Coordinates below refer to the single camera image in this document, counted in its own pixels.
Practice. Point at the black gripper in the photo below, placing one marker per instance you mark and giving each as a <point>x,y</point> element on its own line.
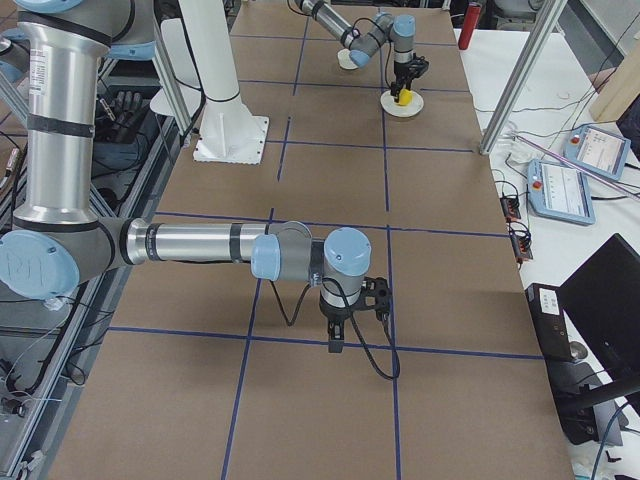
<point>334,315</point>
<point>401,73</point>

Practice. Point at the yellow lemon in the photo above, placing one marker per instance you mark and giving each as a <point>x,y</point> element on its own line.
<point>407,98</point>

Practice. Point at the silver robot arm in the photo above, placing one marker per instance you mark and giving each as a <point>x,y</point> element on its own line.
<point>386,28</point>
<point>57,242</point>

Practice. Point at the white plate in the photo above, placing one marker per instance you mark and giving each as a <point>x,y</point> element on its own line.
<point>392,108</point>

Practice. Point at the white bowl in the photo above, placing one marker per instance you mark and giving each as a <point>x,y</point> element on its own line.
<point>344,60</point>

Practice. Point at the red cylinder bottle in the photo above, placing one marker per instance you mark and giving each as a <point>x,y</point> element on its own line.
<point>471,19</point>

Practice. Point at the orange black adapter board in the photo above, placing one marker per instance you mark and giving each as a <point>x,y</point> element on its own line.
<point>511,207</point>

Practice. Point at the near teach pendant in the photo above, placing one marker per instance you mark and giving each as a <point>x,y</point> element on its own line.
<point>560,193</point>

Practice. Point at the teach pendant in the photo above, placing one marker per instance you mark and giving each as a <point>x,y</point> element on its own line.
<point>599,151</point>
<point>560,193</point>

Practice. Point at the black computer box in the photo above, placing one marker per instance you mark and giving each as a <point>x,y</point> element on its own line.
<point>547,314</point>

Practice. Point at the far teach pendant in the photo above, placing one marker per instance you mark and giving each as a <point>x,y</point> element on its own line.
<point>599,151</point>

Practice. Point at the black monitor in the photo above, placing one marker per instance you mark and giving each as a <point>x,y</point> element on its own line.
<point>601,299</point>

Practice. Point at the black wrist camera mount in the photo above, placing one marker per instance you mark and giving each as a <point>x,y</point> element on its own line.
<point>375,294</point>

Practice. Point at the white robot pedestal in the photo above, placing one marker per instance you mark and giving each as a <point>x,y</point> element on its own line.
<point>228,131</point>

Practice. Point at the aluminium frame post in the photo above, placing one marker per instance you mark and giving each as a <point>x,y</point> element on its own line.
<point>545,22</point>

